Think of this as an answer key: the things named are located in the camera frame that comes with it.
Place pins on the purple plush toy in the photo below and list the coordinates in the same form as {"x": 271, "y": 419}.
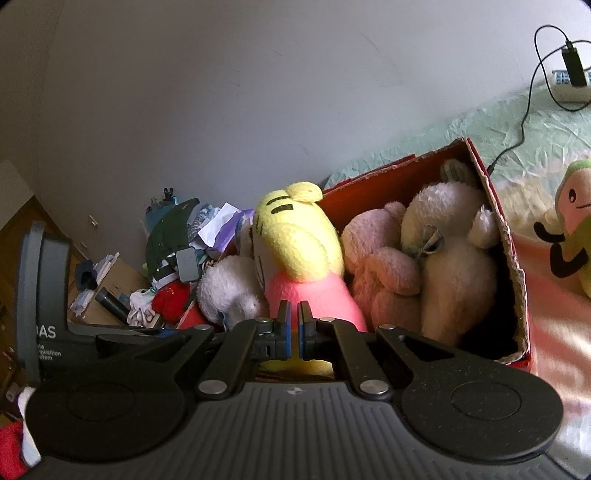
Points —
{"x": 383, "y": 277}

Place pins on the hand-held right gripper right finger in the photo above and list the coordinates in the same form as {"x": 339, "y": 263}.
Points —
{"x": 304, "y": 332}

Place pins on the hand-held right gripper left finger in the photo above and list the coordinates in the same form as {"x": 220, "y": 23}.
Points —
{"x": 285, "y": 332}

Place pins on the red cardboard box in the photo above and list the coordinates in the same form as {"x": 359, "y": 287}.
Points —
{"x": 378, "y": 184}

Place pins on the small black object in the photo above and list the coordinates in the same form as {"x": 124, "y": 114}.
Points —
{"x": 87, "y": 277}

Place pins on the white crumpled cloth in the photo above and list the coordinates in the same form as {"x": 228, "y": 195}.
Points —
{"x": 141, "y": 304}

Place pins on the green avocado plush toy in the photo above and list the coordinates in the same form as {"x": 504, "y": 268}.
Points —
{"x": 577, "y": 203}

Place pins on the small white plush toy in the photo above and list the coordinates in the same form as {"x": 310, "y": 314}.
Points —
{"x": 231, "y": 286}

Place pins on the white paper sheet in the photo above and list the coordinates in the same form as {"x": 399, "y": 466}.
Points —
{"x": 217, "y": 226}

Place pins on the purple packet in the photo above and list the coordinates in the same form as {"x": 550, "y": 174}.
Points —
{"x": 231, "y": 239}

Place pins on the large white plush toy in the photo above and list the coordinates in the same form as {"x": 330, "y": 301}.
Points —
{"x": 457, "y": 277}

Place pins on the dark green cap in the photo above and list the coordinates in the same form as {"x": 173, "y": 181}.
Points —
{"x": 166, "y": 230}

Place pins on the white power strip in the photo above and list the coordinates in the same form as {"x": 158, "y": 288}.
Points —
{"x": 563, "y": 94}

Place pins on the yellow tiger plush toy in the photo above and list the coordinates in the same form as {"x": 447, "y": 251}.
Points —
{"x": 295, "y": 230}

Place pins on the grey power bank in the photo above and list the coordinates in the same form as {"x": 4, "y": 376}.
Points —
{"x": 188, "y": 263}

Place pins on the red cloth item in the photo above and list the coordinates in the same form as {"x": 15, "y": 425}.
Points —
{"x": 168, "y": 300}

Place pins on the blue and black clip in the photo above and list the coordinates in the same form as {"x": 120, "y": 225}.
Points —
{"x": 168, "y": 198}

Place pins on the black cylindrical bottle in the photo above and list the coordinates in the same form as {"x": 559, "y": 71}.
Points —
{"x": 111, "y": 302}

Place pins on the white papers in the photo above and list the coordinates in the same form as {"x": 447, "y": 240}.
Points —
{"x": 106, "y": 265}

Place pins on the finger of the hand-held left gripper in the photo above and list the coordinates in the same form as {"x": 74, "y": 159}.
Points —
{"x": 159, "y": 331}

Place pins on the brown cardboard box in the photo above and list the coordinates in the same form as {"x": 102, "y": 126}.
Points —
{"x": 124, "y": 277}

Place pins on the black charger adapter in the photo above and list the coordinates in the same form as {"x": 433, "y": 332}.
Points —
{"x": 575, "y": 64}

